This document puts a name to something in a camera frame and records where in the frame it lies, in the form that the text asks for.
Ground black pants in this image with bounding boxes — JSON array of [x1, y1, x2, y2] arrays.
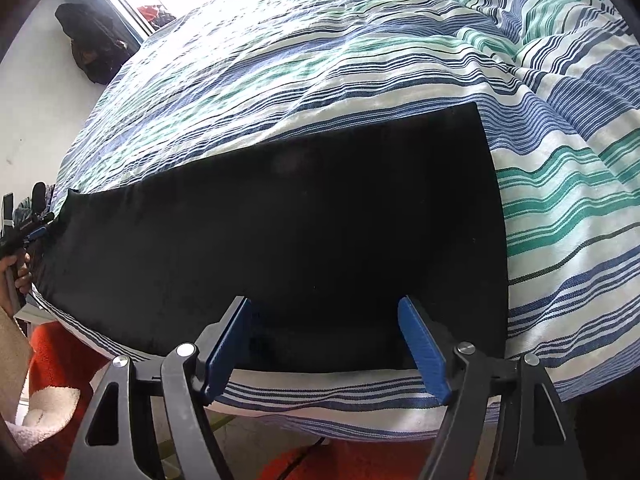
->
[[31, 101, 510, 376]]

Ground white slipper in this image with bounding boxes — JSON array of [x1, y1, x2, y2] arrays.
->
[[10, 385, 83, 453]]

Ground black cable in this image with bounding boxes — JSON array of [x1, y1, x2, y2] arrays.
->
[[280, 435, 333, 471]]

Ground pile of clothes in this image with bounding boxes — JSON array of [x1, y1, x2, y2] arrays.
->
[[14, 182, 57, 228]]

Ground person's left forearm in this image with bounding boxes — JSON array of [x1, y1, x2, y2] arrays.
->
[[0, 304, 35, 413]]

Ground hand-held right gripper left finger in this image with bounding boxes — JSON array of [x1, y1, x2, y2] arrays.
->
[[64, 296, 253, 480]]

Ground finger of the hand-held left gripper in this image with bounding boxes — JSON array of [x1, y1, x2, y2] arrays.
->
[[14, 212, 57, 248]]

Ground grey-blue curtain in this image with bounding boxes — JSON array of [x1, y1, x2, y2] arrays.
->
[[62, 0, 153, 43]]

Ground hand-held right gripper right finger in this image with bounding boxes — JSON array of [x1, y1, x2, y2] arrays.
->
[[397, 295, 586, 480]]

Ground striped blue green bedsheet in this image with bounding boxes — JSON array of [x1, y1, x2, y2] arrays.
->
[[27, 0, 640, 443]]

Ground orange fleece garment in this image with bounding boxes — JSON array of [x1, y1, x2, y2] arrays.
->
[[17, 320, 501, 480]]

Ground hanging dark clothes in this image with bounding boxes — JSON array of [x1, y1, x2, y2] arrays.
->
[[54, 2, 137, 86]]

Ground person's left hand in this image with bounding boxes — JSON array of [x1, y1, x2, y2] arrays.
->
[[0, 252, 34, 313]]

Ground red balcony clutter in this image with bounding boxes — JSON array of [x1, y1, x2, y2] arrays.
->
[[136, 4, 177, 31]]

